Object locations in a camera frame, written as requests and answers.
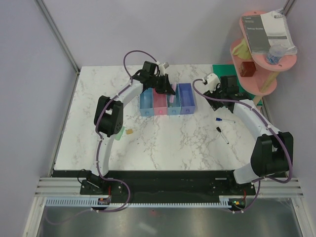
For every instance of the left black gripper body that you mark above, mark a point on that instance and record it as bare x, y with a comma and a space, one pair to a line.
160, 83

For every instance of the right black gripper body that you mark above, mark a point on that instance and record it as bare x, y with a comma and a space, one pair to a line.
217, 94

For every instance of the pink bin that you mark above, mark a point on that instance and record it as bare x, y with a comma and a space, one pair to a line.
160, 104

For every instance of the light blue bin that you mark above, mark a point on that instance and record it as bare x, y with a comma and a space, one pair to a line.
146, 103

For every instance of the medium blue bin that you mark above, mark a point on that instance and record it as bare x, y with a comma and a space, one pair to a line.
175, 107

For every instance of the purple bin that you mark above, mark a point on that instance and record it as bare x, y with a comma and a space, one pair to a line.
187, 99

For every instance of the blue cap marker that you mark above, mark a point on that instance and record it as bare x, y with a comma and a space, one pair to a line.
225, 120

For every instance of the black cap marker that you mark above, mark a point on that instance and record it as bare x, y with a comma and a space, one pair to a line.
222, 134

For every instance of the pink highlighter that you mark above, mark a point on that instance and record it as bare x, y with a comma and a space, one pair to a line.
174, 86

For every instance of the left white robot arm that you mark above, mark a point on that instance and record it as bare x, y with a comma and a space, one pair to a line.
108, 118

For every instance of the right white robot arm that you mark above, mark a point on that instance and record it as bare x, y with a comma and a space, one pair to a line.
273, 150

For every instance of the green cutting mat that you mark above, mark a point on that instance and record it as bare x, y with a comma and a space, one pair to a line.
228, 70

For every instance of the brown box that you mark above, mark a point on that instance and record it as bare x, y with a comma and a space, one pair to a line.
247, 69

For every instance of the pink tiered shelf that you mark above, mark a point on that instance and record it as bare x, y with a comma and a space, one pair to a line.
264, 81

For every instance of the clear jar of clips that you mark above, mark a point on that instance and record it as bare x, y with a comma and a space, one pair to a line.
276, 52

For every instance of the setup guide booklet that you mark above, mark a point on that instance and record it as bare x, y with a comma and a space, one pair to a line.
255, 27

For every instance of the spiral notebook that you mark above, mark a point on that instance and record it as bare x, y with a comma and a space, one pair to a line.
277, 31

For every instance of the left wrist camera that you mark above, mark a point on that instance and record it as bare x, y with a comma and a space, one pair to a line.
162, 67

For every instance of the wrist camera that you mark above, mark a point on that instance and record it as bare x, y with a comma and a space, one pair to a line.
211, 81
162, 67

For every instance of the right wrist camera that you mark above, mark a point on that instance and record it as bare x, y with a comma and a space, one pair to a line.
211, 81

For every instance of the aluminium rail frame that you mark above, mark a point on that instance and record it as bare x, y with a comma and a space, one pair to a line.
67, 191

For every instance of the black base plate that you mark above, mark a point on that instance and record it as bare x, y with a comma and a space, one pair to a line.
157, 185

